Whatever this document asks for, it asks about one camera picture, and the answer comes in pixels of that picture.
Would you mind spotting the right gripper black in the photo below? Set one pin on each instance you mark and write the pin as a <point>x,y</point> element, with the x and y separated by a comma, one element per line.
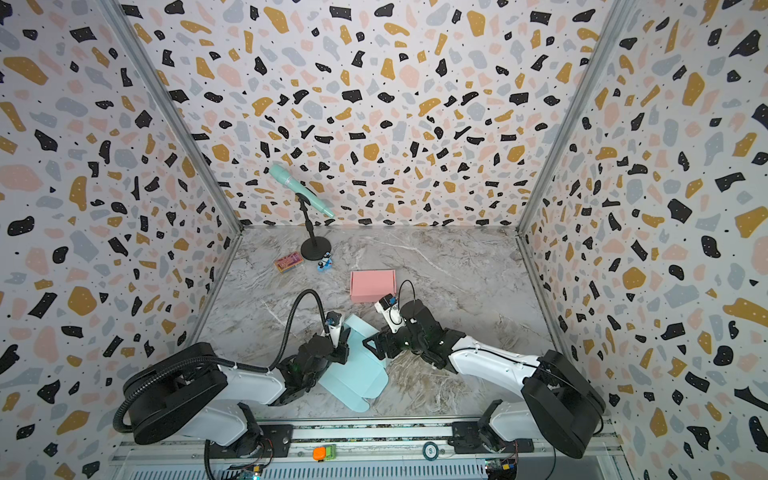
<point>388,342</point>

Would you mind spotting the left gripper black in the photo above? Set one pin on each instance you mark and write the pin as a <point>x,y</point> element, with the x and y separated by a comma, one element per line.
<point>341,350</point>

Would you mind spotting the mint paper box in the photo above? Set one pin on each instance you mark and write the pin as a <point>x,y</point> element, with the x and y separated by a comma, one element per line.
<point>363,377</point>

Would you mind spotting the pink paper box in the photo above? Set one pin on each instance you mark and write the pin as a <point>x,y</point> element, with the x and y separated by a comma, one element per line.
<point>369,286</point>

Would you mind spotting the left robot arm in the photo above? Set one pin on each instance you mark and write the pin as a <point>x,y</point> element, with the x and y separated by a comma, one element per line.
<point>197,394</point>

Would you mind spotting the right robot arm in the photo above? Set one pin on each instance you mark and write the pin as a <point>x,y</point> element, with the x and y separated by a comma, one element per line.
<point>566,409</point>

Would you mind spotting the small pink card box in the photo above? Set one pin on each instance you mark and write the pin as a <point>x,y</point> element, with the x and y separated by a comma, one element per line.
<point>288,262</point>

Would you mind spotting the orange button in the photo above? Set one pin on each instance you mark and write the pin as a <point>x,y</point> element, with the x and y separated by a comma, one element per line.
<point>324,453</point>

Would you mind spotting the small blue toy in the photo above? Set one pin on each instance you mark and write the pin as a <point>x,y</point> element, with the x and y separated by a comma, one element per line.
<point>325,263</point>

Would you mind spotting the black microphone stand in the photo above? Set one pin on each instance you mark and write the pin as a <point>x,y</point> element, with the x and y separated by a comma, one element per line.
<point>314,248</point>

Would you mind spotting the mint green microphone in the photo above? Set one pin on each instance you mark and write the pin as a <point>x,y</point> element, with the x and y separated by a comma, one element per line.
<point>283,177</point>

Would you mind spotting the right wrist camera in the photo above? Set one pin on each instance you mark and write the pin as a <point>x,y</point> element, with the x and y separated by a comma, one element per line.
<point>388,308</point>

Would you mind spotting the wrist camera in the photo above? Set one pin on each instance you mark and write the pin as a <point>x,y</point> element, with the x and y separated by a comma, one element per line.
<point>388,308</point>
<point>333,327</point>

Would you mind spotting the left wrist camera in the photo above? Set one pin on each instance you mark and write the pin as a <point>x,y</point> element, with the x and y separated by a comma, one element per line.
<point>333,327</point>

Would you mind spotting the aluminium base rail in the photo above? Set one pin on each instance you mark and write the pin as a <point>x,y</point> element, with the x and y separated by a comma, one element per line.
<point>387,448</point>

